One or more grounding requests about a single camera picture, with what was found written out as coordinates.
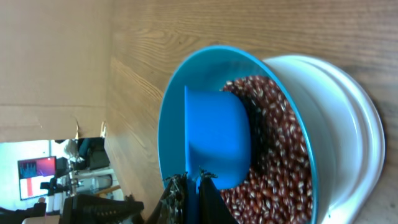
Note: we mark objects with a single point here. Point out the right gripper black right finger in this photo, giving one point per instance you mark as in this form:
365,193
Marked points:
212,209

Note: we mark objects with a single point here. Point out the blue plastic scoop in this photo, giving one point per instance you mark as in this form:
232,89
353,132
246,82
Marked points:
217,139

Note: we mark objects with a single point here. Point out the background computer monitor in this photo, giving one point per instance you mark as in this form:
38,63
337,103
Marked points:
31,173

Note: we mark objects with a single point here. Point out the red adzuki beans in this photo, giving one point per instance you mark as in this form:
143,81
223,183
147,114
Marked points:
278,187

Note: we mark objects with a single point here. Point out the background black equipment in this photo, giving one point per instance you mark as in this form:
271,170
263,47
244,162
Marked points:
77,209

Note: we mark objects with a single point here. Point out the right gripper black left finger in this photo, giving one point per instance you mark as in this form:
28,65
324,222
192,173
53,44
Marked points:
171,206

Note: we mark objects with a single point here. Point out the teal blue bowl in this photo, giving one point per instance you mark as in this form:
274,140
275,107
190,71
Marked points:
341,126

